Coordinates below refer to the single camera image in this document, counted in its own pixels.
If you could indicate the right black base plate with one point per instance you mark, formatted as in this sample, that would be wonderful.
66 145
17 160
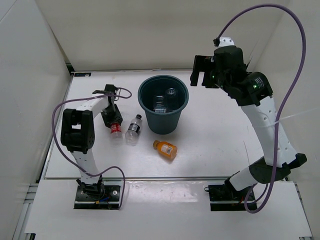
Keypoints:
222 199

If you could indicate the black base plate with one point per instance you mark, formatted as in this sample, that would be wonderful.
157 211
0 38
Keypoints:
110 200
222 199

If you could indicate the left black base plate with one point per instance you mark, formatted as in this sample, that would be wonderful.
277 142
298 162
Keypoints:
110 200

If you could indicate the blue label clear bottle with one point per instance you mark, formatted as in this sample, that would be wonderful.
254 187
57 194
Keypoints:
159 105

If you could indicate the aluminium front rail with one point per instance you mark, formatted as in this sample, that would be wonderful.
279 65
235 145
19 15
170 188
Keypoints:
184 178

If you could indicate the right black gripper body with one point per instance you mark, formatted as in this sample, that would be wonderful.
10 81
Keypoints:
219 76

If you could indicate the black label small bottle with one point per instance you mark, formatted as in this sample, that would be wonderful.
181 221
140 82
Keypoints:
133 131

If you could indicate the orange juice bottle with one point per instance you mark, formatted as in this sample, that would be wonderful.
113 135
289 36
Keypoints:
166 149

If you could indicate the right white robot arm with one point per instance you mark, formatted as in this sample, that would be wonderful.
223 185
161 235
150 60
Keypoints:
253 93

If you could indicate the clear unlabeled plastic bottle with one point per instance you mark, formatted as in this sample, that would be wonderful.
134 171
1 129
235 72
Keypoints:
172 99

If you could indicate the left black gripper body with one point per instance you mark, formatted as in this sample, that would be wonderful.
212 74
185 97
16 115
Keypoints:
109 113

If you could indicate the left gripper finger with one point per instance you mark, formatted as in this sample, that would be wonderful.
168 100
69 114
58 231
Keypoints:
118 117
107 120

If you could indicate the dark green plastic bin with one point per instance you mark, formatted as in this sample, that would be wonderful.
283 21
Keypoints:
162 123

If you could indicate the red label water bottle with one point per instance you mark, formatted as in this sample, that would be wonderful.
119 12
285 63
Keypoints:
116 134

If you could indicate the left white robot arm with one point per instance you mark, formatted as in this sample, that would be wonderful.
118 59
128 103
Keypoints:
78 135

